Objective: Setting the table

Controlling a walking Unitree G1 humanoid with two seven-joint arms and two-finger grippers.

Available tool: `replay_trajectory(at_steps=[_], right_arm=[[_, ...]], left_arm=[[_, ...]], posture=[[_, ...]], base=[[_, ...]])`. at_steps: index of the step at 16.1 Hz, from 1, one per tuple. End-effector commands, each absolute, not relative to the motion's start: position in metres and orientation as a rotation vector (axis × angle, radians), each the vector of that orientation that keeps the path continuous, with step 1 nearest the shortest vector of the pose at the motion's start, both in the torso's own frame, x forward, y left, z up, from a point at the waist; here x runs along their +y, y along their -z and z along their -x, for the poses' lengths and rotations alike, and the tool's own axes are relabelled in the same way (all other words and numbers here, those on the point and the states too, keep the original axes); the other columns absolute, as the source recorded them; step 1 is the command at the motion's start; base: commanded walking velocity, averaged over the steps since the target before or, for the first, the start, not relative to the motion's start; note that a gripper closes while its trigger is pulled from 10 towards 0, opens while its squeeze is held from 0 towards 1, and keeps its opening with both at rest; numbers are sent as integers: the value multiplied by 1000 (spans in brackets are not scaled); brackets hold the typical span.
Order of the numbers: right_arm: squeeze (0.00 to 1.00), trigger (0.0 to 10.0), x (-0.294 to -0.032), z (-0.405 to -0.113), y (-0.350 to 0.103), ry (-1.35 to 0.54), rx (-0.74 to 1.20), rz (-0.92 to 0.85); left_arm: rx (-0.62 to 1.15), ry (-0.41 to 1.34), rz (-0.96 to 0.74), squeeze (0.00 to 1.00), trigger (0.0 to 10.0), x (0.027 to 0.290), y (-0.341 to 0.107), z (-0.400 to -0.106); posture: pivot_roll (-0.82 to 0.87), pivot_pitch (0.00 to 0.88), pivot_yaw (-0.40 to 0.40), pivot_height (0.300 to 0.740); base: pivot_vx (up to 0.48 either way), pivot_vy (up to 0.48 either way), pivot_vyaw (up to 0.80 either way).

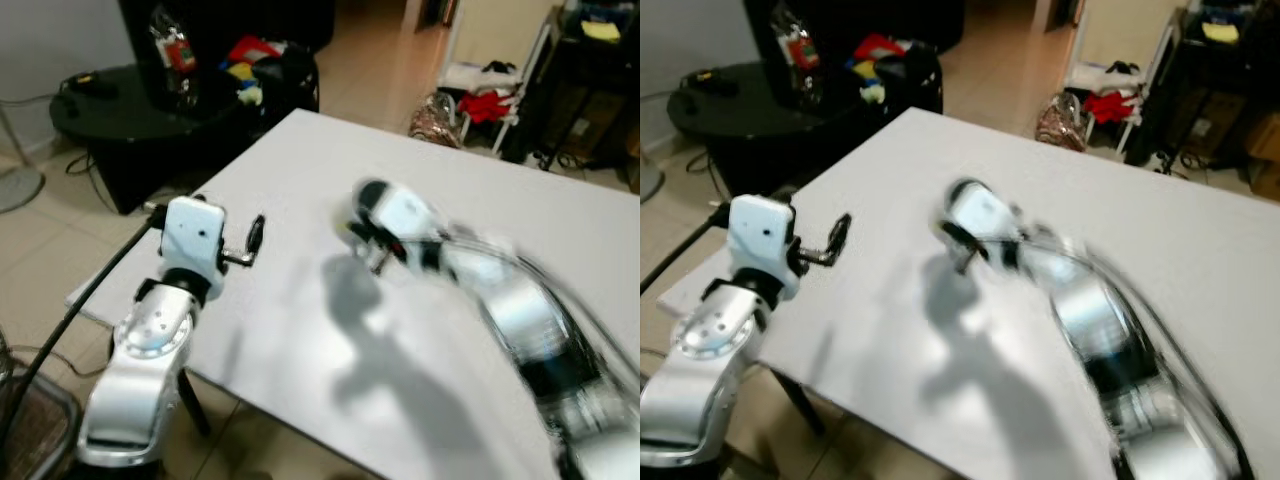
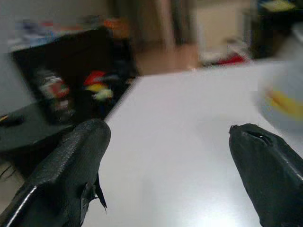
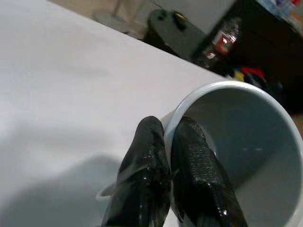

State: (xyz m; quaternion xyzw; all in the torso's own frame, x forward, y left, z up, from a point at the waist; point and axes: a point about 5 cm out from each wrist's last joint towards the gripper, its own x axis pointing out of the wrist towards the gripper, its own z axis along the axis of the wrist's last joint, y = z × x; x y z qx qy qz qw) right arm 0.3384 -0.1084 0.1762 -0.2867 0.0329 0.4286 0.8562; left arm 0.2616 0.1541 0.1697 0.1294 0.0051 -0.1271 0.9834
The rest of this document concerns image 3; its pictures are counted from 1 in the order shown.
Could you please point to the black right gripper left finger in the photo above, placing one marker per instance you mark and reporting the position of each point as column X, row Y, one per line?
column 144, row 165

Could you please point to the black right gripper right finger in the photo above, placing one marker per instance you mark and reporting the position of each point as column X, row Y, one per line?
column 201, row 170

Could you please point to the white ceramic mug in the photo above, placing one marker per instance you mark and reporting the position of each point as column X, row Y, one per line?
column 239, row 118

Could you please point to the red yellow blue items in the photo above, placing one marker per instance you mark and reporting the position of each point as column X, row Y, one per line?
column 248, row 73

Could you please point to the clear bottle with red label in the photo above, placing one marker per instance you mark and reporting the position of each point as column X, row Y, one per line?
column 225, row 37

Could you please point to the black round-backed chair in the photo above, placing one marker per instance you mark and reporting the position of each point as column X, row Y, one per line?
column 170, row 30

